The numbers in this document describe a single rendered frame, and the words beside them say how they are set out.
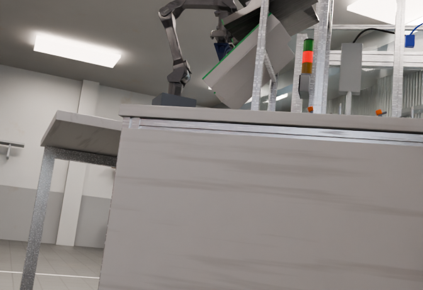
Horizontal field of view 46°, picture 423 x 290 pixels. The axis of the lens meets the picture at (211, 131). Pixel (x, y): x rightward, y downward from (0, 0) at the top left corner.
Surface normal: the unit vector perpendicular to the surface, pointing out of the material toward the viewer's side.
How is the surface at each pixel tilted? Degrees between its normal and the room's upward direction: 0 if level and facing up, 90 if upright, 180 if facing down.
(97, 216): 90
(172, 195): 90
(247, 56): 135
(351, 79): 90
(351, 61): 90
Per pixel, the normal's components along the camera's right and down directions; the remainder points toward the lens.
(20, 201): 0.38, -0.14
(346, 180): -0.24, -0.21
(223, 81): 0.56, 0.71
